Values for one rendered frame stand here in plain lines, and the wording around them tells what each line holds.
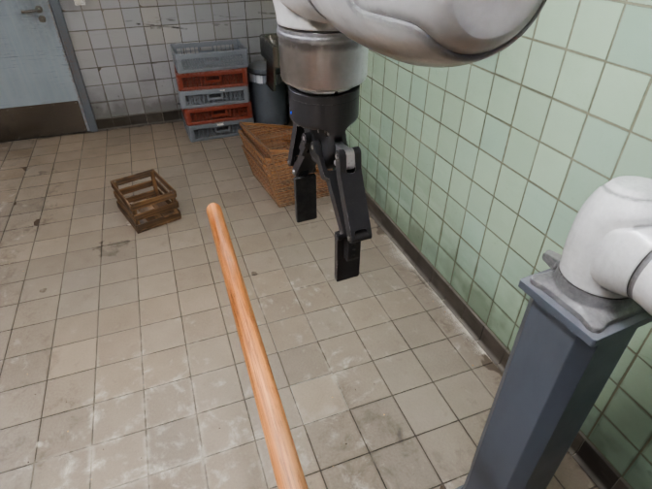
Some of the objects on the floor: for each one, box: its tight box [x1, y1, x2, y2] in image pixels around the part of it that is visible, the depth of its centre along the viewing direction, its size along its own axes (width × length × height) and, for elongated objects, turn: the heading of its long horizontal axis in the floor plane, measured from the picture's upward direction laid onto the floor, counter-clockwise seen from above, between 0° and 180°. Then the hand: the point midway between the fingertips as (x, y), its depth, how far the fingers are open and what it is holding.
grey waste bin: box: [247, 61, 288, 128], centre depth 435 cm, size 37×37×55 cm
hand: (324, 239), depth 60 cm, fingers open, 13 cm apart
